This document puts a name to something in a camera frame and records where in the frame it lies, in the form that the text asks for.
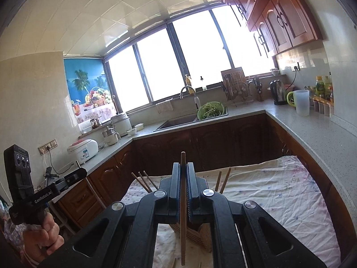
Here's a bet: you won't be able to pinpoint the light wooden chopstick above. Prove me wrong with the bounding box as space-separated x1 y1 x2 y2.
180 151 187 266

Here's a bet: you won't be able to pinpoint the wooden utensil holder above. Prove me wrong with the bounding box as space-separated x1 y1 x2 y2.
186 223 212 253

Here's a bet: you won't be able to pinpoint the long wooden chopstick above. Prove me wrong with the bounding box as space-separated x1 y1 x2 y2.
214 171 222 192

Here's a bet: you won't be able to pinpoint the dish rack with utensils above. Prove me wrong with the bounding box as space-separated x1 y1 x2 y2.
221 67 253 103

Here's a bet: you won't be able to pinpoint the person's left hand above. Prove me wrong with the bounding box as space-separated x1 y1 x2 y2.
23 213 64 263

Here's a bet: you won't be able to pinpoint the dark chopstick left compartment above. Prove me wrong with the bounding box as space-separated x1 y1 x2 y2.
139 170 159 193

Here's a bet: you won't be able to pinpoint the white flat rice cooker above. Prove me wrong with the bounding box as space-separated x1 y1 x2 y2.
67 139 99 165

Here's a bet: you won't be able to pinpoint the wooden chopstick in holder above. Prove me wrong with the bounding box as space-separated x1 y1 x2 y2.
220 166 232 194

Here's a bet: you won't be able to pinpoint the white soy milk maker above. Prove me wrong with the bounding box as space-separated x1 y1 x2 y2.
102 126 121 146

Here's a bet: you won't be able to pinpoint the floral white tablecloth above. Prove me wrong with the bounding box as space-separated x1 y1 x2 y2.
121 156 341 267

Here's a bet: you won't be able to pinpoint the white rice cooker pot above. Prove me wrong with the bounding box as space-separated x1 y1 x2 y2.
111 113 132 137

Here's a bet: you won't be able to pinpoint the green colander with vegetables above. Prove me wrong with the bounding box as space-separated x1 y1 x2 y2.
197 102 225 120

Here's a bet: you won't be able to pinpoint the white dish cloth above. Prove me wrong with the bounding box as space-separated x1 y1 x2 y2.
156 99 174 114

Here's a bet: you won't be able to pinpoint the chrome sink faucet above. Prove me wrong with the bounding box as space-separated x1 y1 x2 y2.
180 85 201 109

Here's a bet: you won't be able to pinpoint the tropical fruit window poster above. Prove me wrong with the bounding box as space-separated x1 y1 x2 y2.
64 58 116 124

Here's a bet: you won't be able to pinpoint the green mug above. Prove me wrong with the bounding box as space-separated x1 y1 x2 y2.
286 91 296 108

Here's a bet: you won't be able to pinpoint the black electric kettle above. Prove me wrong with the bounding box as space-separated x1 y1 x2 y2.
270 80 287 105

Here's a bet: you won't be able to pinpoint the translucent plastic jug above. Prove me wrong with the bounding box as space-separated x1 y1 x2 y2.
293 90 310 116

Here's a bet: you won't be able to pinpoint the spice jar set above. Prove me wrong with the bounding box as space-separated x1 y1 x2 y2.
313 96 334 117

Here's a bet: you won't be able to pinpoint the yellow oil bottle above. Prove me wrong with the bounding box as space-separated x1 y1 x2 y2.
315 76 325 99

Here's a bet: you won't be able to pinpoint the red wooden upper cabinets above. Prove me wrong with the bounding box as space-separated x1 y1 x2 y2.
223 0 322 56

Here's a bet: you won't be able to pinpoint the wall power socket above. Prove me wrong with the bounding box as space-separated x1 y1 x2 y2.
38 139 58 155

